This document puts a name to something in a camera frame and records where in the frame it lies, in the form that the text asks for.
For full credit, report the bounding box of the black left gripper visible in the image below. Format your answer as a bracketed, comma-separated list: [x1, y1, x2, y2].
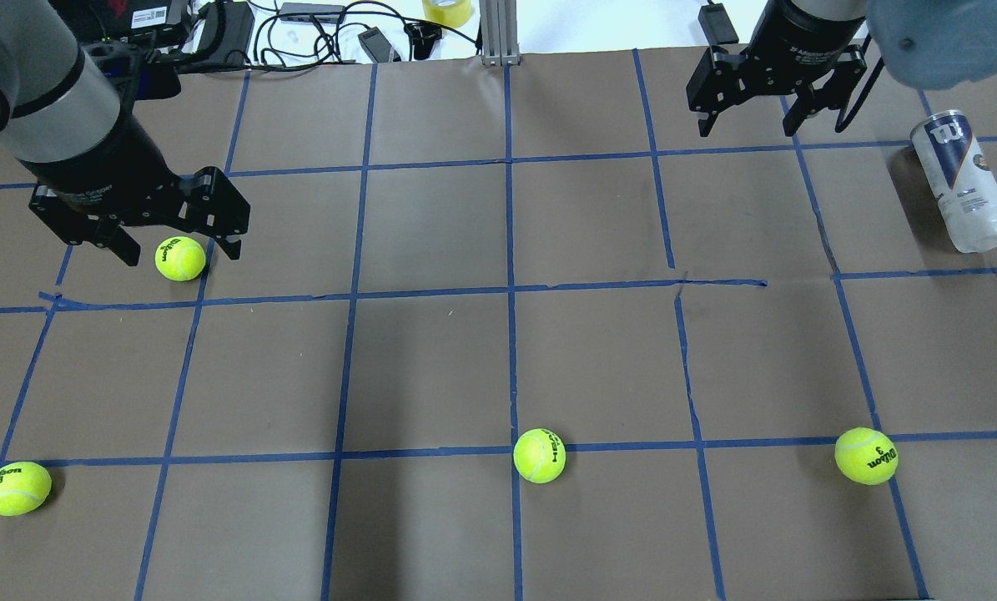
[29, 166, 251, 267]

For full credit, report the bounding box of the black power adapter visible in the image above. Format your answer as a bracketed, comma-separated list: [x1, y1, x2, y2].
[358, 27, 402, 63]

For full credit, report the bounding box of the tennis ball near left gripper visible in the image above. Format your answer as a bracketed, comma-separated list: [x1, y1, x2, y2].
[154, 236, 207, 282]

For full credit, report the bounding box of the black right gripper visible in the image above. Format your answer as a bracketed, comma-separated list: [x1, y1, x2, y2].
[686, 8, 867, 138]

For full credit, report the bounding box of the yellow tape roll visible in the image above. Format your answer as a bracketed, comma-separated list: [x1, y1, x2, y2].
[421, 0, 474, 29]

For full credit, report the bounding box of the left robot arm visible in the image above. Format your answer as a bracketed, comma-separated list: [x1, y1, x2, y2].
[0, 1, 251, 266]

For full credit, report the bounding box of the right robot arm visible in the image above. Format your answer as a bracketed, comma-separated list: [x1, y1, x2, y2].
[686, 1, 997, 137]

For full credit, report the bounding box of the tennis ball front right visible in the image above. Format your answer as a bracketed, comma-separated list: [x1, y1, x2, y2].
[833, 427, 899, 486]

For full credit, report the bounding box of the tennis ball centre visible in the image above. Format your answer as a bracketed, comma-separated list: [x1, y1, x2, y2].
[512, 427, 567, 484]

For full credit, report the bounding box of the aluminium frame post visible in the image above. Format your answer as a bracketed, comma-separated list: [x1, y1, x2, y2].
[478, 0, 521, 68]

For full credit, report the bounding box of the clear Wilson tennis ball can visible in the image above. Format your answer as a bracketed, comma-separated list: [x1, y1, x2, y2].
[910, 109, 997, 254]

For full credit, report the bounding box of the tennis ball front left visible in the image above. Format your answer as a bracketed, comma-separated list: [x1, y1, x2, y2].
[0, 462, 53, 517]

